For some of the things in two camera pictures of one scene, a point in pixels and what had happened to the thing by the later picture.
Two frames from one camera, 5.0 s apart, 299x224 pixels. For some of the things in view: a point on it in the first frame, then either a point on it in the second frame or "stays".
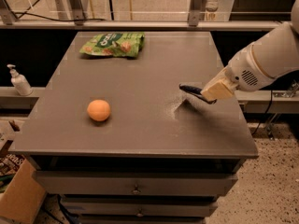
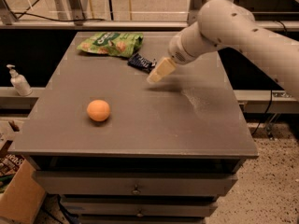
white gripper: x=242 y=69 → x=177 y=53
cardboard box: x=21 y=201 stays
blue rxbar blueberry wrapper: x=197 y=91 → x=141 y=63
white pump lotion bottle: x=19 y=81 stays
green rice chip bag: x=125 y=44 stays
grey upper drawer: x=135 y=184 stays
